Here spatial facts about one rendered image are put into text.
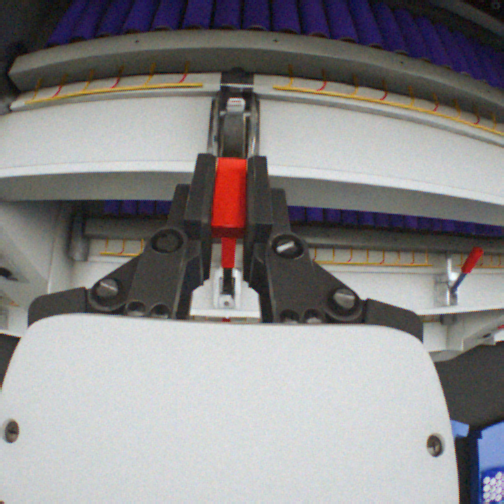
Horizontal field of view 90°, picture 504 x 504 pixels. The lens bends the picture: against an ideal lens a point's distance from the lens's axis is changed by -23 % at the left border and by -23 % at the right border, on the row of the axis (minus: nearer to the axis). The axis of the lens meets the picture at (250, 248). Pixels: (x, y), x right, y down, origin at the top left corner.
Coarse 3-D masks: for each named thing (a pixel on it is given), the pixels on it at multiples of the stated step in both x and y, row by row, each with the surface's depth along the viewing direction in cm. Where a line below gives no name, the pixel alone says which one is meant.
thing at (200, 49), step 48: (48, 48) 15; (96, 48) 15; (144, 48) 15; (192, 48) 16; (240, 48) 16; (288, 48) 16; (336, 48) 16; (384, 96) 17; (432, 96) 18; (480, 96) 17
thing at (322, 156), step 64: (448, 0) 19; (0, 64) 14; (0, 128) 16; (64, 128) 16; (128, 128) 17; (192, 128) 17; (320, 128) 18; (384, 128) 18; (0, 192) 18; (64, 192) 19; (128, 192) 19; (320, 192) 19; (384, 192) 18; (448, 192) 17
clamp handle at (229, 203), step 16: (240, 112) 15; (224, 128) 14; (240, 128) 14; (224, 144) 14; (240, 144) 14; (224, 160) 13; (240, 160) 13; (224, 176) 12; (240, 176) 12; (224, 192) 12; (240, 192) 12; (224, 208) 11; (240, 208) 12; (224, 224) 11; (240, 224) 11
